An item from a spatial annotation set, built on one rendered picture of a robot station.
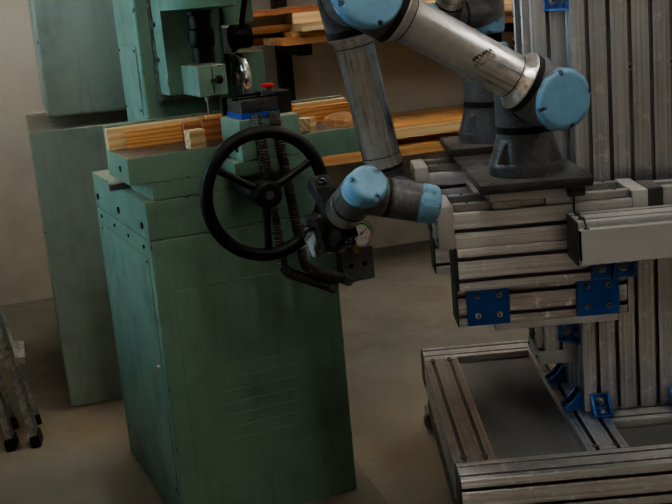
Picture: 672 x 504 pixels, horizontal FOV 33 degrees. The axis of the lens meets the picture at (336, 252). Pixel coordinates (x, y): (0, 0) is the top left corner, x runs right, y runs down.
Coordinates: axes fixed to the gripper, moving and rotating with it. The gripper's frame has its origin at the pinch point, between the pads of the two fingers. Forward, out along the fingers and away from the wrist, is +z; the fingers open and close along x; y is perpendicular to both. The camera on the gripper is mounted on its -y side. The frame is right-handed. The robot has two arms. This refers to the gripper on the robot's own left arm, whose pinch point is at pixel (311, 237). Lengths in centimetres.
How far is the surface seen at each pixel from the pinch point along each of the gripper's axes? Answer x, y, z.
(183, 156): -18.9, -26.9, 12.1
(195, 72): -10, -48, 15
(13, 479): -61, 21, 107
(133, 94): -18, -59, 45
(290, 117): 3.4, -27.8, 0.6
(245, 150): -7.6, -22.8, 3.5
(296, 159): 3.9, -19.7, 5.3
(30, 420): -52, 4, 120
